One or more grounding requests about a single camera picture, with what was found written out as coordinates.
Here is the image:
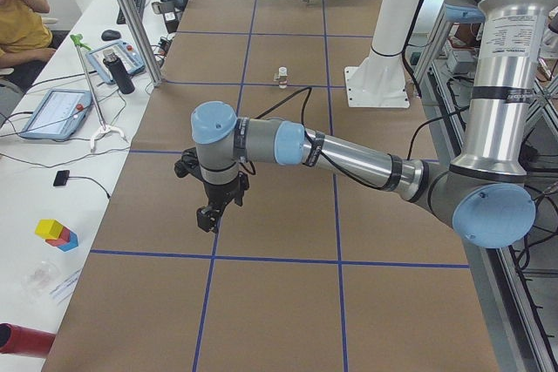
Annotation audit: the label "far teach pendant tablet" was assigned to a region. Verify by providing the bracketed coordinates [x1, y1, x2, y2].
[85, 40, 146, 85]

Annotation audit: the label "clear plastic bag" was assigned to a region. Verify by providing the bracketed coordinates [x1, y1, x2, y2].
[22, 260, 60, 299]

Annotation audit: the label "black water bottle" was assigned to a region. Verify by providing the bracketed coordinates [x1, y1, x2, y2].
[103, 49, 135, 94]

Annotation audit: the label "black computer mouse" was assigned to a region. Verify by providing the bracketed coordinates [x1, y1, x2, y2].
[100, 30, 121, 42]

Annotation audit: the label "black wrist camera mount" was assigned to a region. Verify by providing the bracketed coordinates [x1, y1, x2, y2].
[174, 147, 204, 181]

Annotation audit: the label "aluminium frame rack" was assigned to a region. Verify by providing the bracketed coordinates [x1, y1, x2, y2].
[416, 10, 557, 371]

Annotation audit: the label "white grabber stick tool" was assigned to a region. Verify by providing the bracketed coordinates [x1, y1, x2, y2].
[70, 34, 126, 152]

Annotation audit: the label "blue tape line crosswise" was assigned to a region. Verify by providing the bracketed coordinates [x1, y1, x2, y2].
[90, 249, 469, 269]

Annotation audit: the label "stacked coloured toy blocks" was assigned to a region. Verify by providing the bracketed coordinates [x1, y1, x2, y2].
[35, 219, 78, 252]

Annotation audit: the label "red cylinder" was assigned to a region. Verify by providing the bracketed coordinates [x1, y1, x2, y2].
[1, 323, 56, 359]

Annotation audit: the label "teach pendant tablet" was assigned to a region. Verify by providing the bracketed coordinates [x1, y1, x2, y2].
[85, 40, 146, 85]
[19, 89, 92, 140]

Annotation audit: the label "white camera pole base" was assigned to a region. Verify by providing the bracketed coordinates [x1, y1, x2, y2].
[344, 0, 419, 109]

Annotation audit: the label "near teach pendant tablet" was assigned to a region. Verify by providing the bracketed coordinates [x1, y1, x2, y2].
[19, 89, 92, 140]

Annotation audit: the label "small black box device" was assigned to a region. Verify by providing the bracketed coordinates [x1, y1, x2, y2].
[53, 170, 70, 187]

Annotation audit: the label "aluminium frame post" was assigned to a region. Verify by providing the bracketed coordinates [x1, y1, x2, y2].
[117, 0, 162, 87]

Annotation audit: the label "person in yellow shirt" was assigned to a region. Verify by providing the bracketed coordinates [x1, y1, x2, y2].
[1, 0, 58, 91]

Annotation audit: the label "brown paper table cover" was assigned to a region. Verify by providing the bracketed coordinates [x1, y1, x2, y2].
[44, 0, 499, 371]

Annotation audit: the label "blue tape line lengthwise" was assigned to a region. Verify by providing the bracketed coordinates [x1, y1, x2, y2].
[322, 0, 349, 372]

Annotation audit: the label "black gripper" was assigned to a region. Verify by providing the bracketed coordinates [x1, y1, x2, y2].
[196, 173, 249, 233]

